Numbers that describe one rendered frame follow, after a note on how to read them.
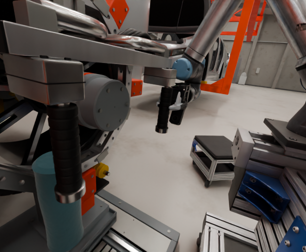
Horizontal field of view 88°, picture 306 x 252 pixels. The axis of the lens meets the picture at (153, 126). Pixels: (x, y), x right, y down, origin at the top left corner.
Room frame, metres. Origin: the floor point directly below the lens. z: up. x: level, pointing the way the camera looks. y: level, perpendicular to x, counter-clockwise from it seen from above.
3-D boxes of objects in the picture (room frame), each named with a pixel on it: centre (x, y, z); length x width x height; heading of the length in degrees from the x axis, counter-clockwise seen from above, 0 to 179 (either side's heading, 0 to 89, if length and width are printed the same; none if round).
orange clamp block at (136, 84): (0.74, 0.12, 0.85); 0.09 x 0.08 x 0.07; 154
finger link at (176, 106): (0.52, -0.07, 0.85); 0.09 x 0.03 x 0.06; 163
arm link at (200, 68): (0.75, -0.15, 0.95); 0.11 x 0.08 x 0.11; 151
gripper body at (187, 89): (0.63, -0.09, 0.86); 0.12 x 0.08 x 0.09; 154
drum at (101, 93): (0.42, 0.19, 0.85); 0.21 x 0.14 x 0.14; 64
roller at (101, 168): (0.60, 0.29, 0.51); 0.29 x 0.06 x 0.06; 64
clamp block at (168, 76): (0.51, 0.00, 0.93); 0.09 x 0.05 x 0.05; 64
